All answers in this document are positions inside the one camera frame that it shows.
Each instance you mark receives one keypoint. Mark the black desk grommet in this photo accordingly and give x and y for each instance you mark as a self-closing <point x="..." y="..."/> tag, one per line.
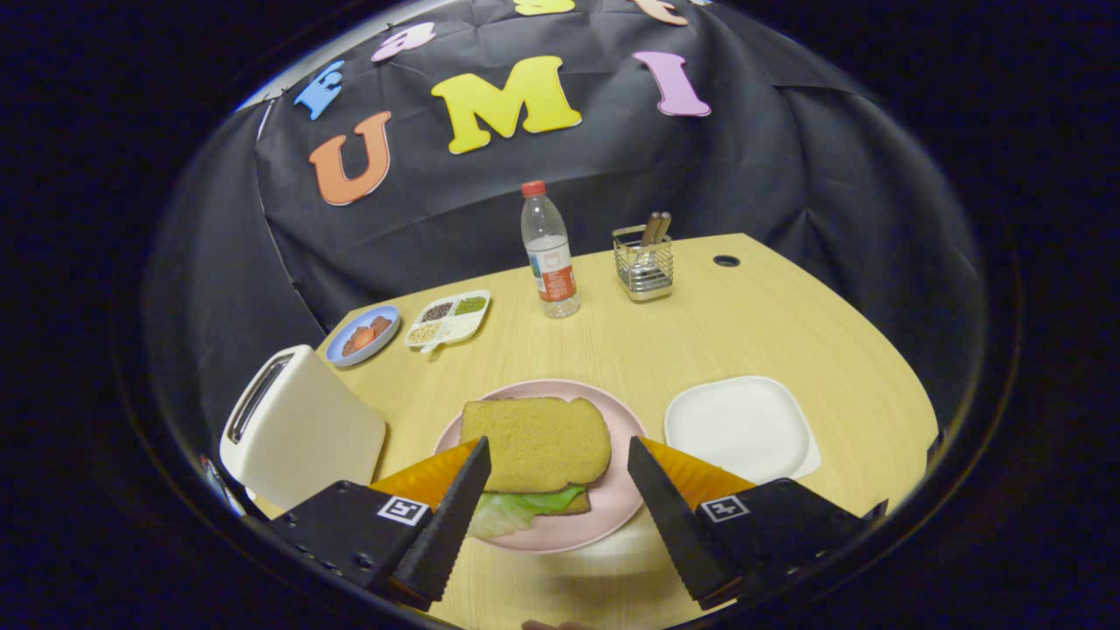
<point x="726" y="261"/>

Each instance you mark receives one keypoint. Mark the brown toast slice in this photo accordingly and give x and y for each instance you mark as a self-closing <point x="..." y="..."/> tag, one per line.
<point x="534" y="442"/>

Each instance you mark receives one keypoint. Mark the small blue plate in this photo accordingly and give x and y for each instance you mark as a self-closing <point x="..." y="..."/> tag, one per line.
<point x="385" y="317"/>

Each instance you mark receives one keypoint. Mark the pink round plate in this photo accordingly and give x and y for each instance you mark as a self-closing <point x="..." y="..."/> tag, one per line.
<point x="623" y="499"/>

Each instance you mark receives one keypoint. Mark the white square plate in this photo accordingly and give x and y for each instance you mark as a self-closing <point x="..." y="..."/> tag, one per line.
<point x="739" y="429"/>

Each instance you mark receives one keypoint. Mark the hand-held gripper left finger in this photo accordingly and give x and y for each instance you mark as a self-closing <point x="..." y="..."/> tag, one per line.
<point x="446" y="525"/>

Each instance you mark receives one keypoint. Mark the clear water bottle red cap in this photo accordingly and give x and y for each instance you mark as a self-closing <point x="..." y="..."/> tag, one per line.
<point x="551" y="254"/>

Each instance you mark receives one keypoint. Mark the white toaster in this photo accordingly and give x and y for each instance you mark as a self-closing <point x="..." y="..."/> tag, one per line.
<point x="306" y="429"/>

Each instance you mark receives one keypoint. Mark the brown bread slice with ham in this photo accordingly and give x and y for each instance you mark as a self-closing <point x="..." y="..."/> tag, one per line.
<point x="574" y="506"/>

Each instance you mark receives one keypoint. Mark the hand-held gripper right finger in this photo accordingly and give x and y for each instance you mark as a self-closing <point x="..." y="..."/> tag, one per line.
<point x="674" y="525"/>

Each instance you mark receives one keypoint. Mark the green lettuce leaf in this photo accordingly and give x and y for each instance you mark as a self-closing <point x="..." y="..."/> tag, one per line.
<point x="507" y="514"/>

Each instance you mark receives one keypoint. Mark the red tomato slice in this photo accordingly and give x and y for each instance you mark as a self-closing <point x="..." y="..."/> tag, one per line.
<point x="363" y="337"/>

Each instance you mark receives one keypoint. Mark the white divided seed tray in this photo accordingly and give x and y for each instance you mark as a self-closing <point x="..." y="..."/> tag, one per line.
<point x="451" y="328"/>

